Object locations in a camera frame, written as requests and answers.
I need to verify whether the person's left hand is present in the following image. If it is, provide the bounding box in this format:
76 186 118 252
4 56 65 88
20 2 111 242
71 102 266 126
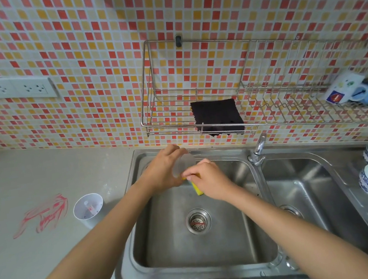
135 142 194 195

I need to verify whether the clear drinking glass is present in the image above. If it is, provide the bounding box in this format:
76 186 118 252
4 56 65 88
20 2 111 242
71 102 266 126
169 151 198 181

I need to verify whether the round metal sink strainer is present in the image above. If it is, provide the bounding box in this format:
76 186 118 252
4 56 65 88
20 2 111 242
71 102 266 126
184 207 214 236
278 202 304 222

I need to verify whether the yellow dish sponge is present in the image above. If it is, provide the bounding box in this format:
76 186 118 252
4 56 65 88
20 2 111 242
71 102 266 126
181 173 205 199

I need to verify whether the white wall power outlet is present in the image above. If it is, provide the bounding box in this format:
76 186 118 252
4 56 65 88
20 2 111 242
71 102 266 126
0 68 59 106

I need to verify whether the stainless steel double sink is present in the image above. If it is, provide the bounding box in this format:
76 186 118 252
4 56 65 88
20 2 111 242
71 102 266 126
85 118 368 279

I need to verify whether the chrome sink faucet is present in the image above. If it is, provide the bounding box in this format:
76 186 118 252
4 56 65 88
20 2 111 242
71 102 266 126
245 133 271 167

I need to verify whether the wall-mounted metal dish rack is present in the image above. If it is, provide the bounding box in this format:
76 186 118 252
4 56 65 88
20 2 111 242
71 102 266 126
130 11 368 157

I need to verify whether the black dish cloth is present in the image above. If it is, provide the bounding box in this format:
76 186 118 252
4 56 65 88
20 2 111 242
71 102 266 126
190 95 246 140

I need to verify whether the person's right hand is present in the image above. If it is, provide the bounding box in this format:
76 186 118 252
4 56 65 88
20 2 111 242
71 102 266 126
179 155 237 207

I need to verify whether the small tube in cup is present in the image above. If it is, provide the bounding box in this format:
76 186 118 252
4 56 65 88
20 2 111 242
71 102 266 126
83 199 99 219

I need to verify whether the white plastic cup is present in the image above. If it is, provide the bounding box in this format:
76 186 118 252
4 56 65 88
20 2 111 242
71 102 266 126
71 192 107 231

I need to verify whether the person's right forearm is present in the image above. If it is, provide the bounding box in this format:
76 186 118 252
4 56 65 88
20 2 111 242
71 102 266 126
222 169 368 279

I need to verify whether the person's left forearm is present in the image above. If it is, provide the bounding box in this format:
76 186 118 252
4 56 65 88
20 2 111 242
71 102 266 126
0 179 163 279

